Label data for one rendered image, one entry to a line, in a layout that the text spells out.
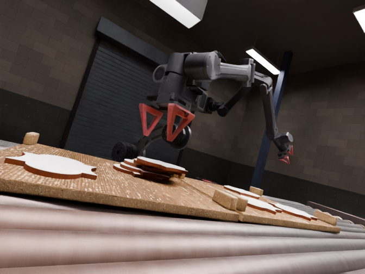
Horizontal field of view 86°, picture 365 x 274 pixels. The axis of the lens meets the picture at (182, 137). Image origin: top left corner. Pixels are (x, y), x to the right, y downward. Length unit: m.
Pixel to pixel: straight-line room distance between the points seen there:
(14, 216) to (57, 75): 5.01
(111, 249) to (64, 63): 5.14
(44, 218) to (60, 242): 0.05
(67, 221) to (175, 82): 0.34
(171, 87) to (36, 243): 0.36
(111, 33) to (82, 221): 5.11
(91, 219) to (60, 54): 5.13
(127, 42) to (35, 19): 1.82
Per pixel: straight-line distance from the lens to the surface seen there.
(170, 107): 0.41
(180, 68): 0.48
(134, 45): 5.36
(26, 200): 0.30
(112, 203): 0.30
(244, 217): 0.43
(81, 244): 0.21
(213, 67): 0.45
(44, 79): 5.21
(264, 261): 0.29
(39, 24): 5.49
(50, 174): 0.32
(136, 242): 0.23
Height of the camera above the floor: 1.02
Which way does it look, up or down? 5 degrees up
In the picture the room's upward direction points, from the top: 16 degrees clockwise
